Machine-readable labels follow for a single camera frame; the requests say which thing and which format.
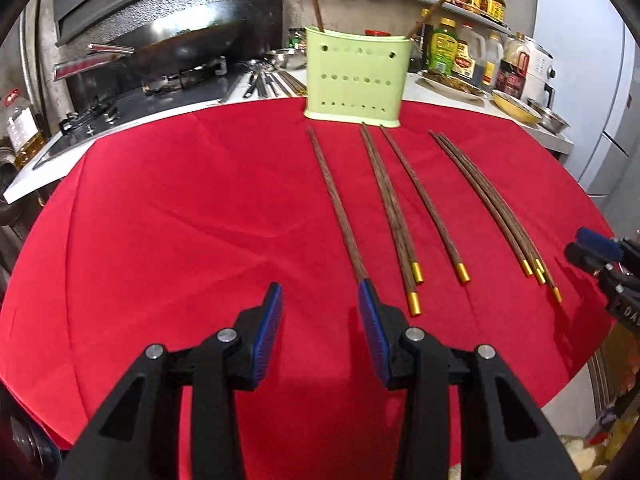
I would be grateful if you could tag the plate of brown food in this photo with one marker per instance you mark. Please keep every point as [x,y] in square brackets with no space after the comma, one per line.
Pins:
[452,85]

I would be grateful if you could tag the yellow bowl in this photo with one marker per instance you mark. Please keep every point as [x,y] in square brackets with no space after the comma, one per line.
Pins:
[515,107]

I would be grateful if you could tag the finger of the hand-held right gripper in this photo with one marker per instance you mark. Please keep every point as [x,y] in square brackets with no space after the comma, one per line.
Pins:
[597,244]
[585,257]

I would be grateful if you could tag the black gas stove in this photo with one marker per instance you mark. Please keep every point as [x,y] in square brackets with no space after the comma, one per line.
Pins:
[125,110]

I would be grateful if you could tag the white plastic jug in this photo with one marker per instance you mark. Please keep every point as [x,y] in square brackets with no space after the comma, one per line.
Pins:
[492,60]

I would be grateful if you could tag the small steel sauce bowl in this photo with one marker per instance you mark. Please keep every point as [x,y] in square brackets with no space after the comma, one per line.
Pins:
[286,57]

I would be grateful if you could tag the green plastic bottle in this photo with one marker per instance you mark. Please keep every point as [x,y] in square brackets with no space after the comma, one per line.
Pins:
[442,50]

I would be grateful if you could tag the yellow plastic bag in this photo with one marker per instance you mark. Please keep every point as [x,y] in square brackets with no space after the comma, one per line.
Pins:
[617,440]

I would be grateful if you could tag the dark sauce bottle red label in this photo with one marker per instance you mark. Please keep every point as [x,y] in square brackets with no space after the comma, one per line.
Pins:
[512,72]

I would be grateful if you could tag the green-label jar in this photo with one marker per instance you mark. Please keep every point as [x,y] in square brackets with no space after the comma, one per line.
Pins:
[298,40]

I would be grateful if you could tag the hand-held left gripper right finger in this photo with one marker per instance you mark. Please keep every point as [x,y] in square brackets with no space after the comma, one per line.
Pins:
[370,320]

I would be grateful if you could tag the metal cooking utensils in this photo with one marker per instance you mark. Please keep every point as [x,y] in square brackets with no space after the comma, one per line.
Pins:
[265,82]

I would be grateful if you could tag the red table cloth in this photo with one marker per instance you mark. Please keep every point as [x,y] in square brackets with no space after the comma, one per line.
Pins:
[200,235]

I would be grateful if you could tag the white kitchen appliance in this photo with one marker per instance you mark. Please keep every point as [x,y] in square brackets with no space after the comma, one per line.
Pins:
[541,67]

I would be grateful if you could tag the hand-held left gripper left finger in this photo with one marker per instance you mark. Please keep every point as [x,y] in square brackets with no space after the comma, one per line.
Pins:
[270,320]

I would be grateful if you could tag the steel wok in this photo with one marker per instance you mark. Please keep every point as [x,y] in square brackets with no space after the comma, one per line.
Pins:
[185,47]

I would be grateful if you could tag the dark soy sauce bottle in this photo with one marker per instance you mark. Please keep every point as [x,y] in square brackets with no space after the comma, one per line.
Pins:
[425,40]

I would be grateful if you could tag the green plastic chopstick holder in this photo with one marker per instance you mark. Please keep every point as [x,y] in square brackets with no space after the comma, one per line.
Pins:
[357,85]

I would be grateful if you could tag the oil bottle red cap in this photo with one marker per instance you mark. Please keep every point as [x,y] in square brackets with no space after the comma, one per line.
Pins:
[17,125]

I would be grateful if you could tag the white refrigerator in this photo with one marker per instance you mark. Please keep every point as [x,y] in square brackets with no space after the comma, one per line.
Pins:
[590,60]

